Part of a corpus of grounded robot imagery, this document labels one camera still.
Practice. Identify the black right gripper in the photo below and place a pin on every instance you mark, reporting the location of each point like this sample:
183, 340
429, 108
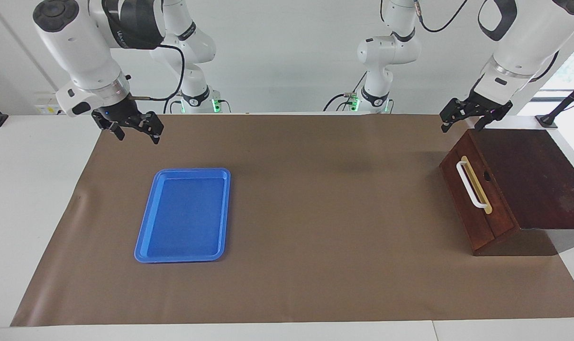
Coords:
118, 111

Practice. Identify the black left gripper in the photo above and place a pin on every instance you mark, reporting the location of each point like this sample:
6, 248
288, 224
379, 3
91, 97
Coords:
486, 105

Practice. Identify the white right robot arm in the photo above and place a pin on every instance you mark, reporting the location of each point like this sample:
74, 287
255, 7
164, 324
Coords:
78, 42

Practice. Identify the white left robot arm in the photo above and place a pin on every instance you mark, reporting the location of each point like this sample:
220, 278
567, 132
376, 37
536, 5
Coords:
528, 33

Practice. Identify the dark wooden cabinet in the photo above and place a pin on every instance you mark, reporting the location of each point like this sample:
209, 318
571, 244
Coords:
538, 180

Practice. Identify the blue plastic tray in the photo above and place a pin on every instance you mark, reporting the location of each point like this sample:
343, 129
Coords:
187, 218

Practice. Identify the brown table mat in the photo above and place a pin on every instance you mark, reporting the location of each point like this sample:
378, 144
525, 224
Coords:
315, 213

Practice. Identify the black camera stand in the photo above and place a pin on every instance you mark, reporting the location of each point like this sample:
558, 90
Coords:
564, 104

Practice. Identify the white wall socket box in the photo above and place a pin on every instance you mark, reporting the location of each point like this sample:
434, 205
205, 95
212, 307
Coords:
47, 106

